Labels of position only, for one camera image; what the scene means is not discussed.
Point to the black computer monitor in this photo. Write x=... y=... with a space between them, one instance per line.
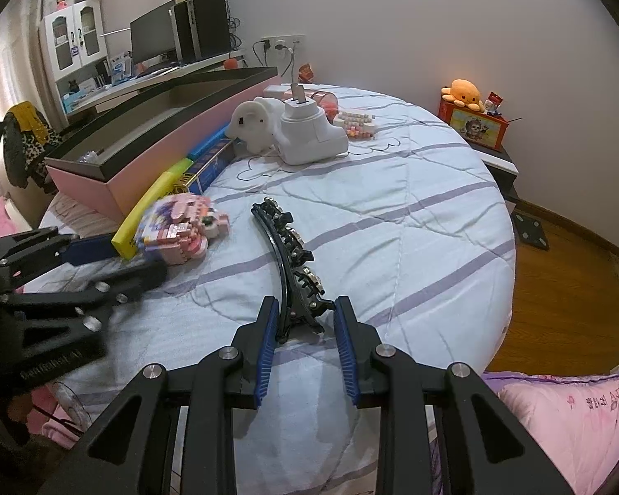
x=152 y=36

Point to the water bottle red cap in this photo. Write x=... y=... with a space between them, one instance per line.
x=230 y=63

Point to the white wall socket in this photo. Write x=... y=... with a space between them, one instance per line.
x=278 y=42

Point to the pink blanket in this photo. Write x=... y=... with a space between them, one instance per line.
x=572 y=423

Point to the blue box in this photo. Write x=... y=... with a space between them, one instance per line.
x=211 y=165

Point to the black headboard shelf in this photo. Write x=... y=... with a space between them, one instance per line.
x=500 y=162

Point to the white glass-door cabinet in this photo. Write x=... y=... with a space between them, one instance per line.
x=62 y=41

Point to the pink doll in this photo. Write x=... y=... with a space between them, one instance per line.
x=61 y=1

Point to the beige curtain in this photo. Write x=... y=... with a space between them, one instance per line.
x=15 y=72

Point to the leopard print cloth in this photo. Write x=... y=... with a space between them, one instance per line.
x=31 y=152

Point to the small red white figurine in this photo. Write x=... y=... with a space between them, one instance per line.
x=492 y=103

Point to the white pink block figure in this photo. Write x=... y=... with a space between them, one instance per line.
x=356 y=123

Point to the red transparent cup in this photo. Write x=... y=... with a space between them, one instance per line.
x=326 y=100

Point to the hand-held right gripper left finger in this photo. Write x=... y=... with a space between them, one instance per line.
x=268 y=350

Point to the black rhinestone hair clip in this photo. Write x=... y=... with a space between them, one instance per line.
x=283 y=263

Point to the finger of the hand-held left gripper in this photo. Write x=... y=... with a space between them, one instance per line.
x=134 y=281
x=90 y=250

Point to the white desk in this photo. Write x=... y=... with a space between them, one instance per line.
x=185 y=69

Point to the white elephant-shaped lamp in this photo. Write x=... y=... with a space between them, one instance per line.
x=255 y=123

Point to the red printed crate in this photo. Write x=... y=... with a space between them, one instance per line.
x=474 y=126

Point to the orange octopus plush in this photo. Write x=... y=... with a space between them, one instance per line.
x=464 y=93

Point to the black computer tower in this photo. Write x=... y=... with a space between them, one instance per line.
x=201 y=26

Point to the yellow cloth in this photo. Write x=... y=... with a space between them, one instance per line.
x=28 y=116

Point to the black metal bracket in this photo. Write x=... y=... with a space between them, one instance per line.
x=530 y=231

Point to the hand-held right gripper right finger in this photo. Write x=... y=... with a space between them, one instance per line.
x=346 y=356

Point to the blue white carton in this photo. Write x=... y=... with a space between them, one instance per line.
x=119 y=66

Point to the white flat box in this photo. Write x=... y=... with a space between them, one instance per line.
x=276 y=92

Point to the white boot-shaped device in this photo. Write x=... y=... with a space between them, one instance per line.
x=309 y=139

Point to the yellow box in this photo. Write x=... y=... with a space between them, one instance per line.
x=144 y=206

